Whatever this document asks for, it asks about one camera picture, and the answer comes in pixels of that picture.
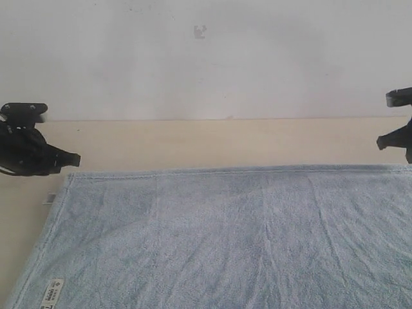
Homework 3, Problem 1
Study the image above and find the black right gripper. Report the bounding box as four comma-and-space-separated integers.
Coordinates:
377, 118, 412, 164

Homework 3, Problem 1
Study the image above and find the light blue terry towel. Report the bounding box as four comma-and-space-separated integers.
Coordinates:
5, 165, 411, 308

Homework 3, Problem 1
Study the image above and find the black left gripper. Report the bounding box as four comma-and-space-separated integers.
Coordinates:
1, 124, 80, 176

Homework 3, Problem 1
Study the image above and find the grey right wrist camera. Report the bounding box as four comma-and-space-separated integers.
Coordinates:
386, 87, 412, 108

